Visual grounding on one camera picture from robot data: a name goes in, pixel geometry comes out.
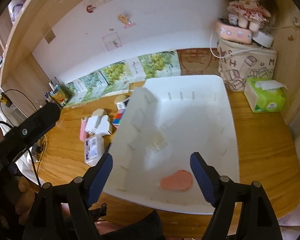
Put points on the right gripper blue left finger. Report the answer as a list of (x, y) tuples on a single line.
[(97, 178)]

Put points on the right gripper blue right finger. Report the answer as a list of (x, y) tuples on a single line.
[(206, 177)]

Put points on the pink oval pouch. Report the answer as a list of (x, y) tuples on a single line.
[(181, 180)]

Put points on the clear box with label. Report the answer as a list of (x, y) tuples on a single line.
[(93, 149)]

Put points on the pink tube pack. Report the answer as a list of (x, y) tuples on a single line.
[(83, 134)]

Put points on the small clear sticker box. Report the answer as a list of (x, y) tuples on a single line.
[(155, 137)]

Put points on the white power adapter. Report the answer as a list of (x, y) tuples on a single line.
[(92, 124)]

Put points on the colourful rubik's cube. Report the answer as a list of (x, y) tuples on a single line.
[(118, 117)]

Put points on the white plastic bin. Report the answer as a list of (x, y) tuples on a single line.
[(196, 112)]

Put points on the beige soap block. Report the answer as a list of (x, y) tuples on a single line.
[(99, 112)]

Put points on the white handheld game console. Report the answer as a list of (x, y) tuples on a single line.
[(122, 103)]

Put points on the round beige zip case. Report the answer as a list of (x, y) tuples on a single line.
[(121, 98)]

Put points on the person's left hand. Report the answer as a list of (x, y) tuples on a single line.
[(25, 201)]

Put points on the green tissue pack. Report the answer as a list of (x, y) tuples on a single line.
[(264, 95)]

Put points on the green grape cardboard sheet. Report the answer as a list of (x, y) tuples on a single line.
[(116, 78)]

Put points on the brown cartoon cardboard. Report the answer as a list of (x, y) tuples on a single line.
[(197, 61)]

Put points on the printed canvas bag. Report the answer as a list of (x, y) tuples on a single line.
[(237, 62)]

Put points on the pink pencil case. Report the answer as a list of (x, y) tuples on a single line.
[(232, 33)]

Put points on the brown-haired rag doll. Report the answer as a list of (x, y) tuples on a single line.
[(252, 14)]

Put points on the pink square wall sticker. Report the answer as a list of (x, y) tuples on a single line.
[(112, 41)]

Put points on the white charger with cable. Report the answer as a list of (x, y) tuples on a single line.
[(265, 40)]

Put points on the red wall sticker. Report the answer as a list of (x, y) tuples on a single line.
[(90, 8)]

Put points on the yellow cartoon wall hook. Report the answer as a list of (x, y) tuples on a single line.
[(124, 19)]

